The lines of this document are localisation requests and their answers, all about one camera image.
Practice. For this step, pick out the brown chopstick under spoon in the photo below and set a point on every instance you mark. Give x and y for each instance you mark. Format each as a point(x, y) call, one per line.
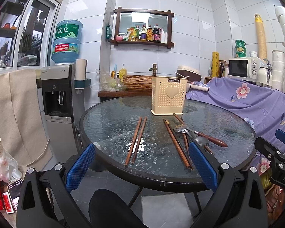
point(207, 148)

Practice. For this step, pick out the purple floral cloth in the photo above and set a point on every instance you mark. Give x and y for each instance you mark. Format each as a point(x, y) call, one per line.
point(237, 112)

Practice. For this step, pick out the dark wooden counter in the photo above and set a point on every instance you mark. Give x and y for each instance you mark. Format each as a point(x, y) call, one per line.
point(127, 93)

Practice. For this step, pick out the long brown chopstick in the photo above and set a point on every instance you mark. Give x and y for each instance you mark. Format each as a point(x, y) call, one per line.
point(177, 146)

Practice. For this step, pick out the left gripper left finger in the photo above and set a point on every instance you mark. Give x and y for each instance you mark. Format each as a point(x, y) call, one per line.
point(77, 171)

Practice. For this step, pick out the cream plastic utensil holder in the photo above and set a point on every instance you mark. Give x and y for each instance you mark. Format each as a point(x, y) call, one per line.
point(168, 95)

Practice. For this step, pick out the tall paper cup stack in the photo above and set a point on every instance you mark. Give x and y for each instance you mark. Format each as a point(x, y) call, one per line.
point(261, 37)

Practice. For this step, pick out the white kettle jug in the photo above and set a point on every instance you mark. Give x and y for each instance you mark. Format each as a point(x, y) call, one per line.
point(264, 74)

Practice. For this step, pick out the wooden framed mirror shelf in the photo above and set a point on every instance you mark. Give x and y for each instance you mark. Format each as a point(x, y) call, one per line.
point(135, 26)

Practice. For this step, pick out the green noodle cup stack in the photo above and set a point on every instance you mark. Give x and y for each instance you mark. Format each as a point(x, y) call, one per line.
point(240, 49)

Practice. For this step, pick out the woven rim basin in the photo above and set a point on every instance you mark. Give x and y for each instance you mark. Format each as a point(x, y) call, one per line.
point(138, 82)

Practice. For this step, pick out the blue water jug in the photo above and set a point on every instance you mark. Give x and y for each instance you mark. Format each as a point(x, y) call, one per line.
point(67, 39)

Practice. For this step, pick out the black gold-tipped chopstick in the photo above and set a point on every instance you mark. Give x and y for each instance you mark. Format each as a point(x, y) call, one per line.
point(180, 145)

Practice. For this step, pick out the brown wooden chopstick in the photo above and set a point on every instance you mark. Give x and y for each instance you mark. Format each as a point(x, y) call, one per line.
point(139, 140)
point(133, 143)

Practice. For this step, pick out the white microwave oven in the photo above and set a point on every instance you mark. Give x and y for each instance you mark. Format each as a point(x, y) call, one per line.
point(244, 68)

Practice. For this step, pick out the brown rice cooker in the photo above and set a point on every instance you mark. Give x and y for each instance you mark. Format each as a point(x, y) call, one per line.
point(190, 73)

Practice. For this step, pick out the yellow soap bottle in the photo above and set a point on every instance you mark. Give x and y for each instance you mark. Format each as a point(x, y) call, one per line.
point(122, 73)

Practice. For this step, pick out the round glass table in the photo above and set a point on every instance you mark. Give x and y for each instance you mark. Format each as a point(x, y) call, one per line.
point(110, 126)

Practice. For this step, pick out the white pan with lid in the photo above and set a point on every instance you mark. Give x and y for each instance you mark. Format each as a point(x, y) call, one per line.
point(191, 86)

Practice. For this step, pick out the beige curtain cloth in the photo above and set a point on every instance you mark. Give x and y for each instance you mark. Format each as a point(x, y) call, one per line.
point(21, 128)

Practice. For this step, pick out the paper cup dispenser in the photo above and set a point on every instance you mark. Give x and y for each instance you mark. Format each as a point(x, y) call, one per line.
point(80, 80)

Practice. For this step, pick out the clear plastic bag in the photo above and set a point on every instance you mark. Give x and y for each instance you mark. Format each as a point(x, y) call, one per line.
point(104, 82)

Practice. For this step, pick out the dark soy sauce bottle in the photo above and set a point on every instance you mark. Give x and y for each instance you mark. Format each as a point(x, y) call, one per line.
point(156, 35)

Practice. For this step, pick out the thin brown chopstick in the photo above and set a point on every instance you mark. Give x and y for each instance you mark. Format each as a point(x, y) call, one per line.
point(180, 121)

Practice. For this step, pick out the smartphone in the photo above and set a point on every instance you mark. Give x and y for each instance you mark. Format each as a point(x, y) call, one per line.
point(14, 189)

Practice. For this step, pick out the silver metal spoon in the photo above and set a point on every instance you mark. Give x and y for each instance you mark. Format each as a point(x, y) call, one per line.
point(190, 131)

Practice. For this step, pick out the grey water dispenser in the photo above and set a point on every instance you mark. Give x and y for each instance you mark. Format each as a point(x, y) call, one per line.
point(63, 109)

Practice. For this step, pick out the wooden handled spoon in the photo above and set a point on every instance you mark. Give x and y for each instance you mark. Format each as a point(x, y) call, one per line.
point(216, 141)

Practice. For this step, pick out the bronze faucet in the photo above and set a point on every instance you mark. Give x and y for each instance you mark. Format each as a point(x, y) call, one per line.
point(153, 69)

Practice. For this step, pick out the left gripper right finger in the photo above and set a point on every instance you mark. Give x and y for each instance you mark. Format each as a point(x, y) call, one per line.
point(203, 166)

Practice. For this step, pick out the yellow wrapped roll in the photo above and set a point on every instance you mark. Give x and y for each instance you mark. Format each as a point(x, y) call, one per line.
point(215, 64)

